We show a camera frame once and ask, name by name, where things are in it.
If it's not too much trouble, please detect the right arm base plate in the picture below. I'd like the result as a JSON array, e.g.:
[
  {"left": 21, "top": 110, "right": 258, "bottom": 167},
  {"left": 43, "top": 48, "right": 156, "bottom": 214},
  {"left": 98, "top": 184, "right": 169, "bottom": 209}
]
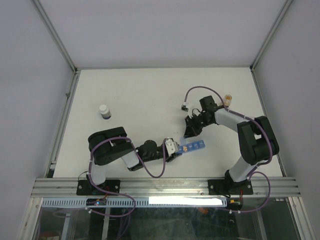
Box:
[{"left": 207, "top": 179, "right": 254, "bottom": 196}]

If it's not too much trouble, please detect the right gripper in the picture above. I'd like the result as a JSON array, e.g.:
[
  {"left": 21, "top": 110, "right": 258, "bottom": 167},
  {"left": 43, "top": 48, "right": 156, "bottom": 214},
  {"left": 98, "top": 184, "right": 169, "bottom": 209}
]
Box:
[{"left": 183, "top": 113, "right": 212, "bottom": 139}]

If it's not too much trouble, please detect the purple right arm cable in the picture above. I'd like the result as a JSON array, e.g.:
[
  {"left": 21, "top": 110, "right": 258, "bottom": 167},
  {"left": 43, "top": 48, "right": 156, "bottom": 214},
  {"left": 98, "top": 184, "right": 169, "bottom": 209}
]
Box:
[{"left": 184, "top": 85, "right": 275, "bottom": 215}]

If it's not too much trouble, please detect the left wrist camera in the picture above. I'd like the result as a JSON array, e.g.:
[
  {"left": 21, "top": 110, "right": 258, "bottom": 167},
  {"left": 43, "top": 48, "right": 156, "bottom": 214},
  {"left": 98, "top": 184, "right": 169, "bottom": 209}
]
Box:
[{"left": 164, "top": 138, "right": 180, "bottom": 156}]

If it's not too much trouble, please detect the white pill bottle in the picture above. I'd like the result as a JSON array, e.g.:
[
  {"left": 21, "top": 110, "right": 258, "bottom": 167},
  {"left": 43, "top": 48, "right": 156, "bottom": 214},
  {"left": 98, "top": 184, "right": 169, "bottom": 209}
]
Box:
[{"left": 99, "top": 104, "right": 112, "bottom": 120}]

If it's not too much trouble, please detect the slotted grey cable duct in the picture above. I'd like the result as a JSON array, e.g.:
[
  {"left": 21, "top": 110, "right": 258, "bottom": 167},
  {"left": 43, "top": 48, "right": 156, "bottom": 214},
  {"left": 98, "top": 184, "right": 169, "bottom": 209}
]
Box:
[{"left": 42, "top": 196, "right": 227, "bottom": 209}]

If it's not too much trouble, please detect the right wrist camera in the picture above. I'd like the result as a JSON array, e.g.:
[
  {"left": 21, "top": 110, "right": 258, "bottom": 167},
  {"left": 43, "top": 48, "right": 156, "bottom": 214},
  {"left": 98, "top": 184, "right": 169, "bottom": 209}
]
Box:
[{"left": 180, "top": 101, "right": 189, "bottom": 112}]

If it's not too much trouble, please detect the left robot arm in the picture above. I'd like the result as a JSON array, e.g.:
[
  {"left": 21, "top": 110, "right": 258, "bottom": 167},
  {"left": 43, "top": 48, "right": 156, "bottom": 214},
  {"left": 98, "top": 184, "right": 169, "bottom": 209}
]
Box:
[{"left": 87, "top": 126, "right": 182, "bottom": 195}]

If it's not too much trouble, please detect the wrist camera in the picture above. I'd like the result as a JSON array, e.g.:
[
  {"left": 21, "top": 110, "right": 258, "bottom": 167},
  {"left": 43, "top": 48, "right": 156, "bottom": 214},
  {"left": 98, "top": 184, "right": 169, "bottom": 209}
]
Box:
[
  {"left": 180, "top": 101, "right": 189, "bottom": 112},
  {"left": 164, "top": 138, "right": 180, "bottom": 156}
]

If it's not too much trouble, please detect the blue weekly pill organizer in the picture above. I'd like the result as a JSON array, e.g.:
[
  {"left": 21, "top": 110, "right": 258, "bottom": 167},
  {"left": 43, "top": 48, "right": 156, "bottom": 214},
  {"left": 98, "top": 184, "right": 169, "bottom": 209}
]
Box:
[{"left": 178, "top": 137, "right": 206, "bottom": 154}]

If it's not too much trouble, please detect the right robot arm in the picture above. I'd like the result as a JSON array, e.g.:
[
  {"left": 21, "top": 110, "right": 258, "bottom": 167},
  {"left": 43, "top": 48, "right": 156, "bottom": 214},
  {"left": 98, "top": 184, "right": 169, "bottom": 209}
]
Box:
[{"left": 183, "top": 95, "right": 280, "bottom": 194}]

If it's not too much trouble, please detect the amber glass pill jar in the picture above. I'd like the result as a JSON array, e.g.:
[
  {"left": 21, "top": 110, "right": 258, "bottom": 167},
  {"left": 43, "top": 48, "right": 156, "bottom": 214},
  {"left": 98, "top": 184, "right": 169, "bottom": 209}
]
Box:
[{"left": 223, "top": 94, "right": 233, "bottom": 107}]

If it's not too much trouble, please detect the aluminium mounting rail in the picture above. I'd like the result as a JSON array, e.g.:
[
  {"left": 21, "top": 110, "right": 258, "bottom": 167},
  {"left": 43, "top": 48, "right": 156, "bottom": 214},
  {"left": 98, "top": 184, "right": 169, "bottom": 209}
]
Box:
[{"left": 31, "top": 177, "right": 301, "bottom": 198}]

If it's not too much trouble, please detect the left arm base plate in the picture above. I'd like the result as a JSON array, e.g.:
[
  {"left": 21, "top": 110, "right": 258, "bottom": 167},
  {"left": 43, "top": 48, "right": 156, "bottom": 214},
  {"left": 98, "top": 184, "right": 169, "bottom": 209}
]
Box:
[{"left": 76, "top": 179, "right": 121, "bottom": 196}]

